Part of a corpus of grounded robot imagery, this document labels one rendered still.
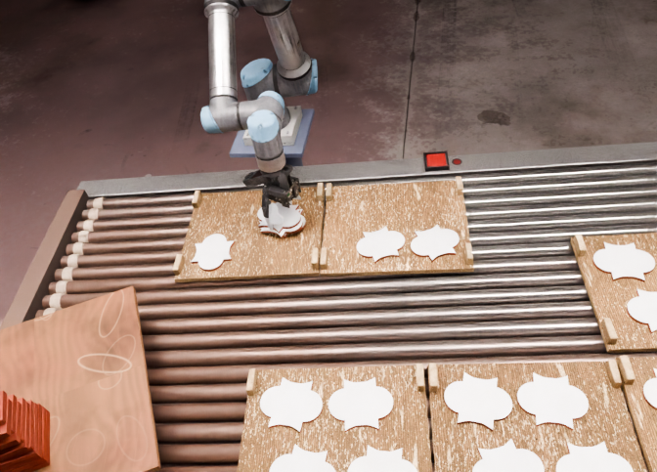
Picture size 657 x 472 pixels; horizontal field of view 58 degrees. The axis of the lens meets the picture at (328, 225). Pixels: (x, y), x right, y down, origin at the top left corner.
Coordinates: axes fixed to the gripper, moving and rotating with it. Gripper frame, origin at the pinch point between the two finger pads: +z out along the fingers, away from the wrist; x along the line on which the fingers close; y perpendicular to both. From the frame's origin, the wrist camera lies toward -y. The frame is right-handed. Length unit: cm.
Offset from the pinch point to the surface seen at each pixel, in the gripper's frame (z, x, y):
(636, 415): 4, -22, 100
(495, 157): 6, 52, 49
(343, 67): 98, 219, -97
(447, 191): 4, 30, 41
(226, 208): 3.7, -0.2, -19.8
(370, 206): 3.6, 15.8, 21.7
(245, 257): 3.6, -15.1, -2.9
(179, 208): 5.5, -4.1, -36.0
